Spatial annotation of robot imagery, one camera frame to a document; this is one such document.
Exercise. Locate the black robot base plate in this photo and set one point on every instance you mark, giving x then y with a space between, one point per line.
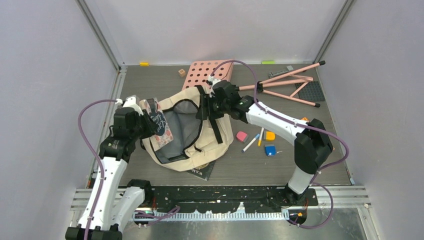
226 199

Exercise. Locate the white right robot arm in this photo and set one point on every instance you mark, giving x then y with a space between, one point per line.
312 146

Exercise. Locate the pink perforated music stand tray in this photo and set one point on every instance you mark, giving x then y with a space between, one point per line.
199 71

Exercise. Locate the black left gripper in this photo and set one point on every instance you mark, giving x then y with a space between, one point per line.
151 126

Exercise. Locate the floral little women book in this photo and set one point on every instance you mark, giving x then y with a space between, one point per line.
162 132

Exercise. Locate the dark grey lego baseplate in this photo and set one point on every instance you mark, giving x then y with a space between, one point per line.
312 92

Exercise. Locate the orange yellow eraser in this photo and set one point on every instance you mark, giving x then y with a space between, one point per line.
269 136

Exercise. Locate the black moon and sixpence book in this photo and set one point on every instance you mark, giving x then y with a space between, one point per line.
204 171

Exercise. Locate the pink folding tripod stand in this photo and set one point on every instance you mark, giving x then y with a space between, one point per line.
290 78

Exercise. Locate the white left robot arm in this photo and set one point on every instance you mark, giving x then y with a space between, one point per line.
103 219

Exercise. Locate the beige canvas backpack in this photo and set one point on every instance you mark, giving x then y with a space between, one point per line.
195 142

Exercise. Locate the green block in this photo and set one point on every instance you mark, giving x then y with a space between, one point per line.
268 62

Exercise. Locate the pink eraser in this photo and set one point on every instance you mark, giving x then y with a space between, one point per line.
241 136

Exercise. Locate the blue eraser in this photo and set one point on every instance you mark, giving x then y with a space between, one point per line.
270 150

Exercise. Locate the small wooden cube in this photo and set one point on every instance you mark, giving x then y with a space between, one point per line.
182 73

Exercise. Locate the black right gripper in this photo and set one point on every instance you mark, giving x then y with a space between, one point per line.
206 101

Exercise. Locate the grey lego strip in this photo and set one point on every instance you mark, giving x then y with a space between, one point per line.
273 74

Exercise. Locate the white blue marker pen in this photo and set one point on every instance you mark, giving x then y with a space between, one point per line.
250 143

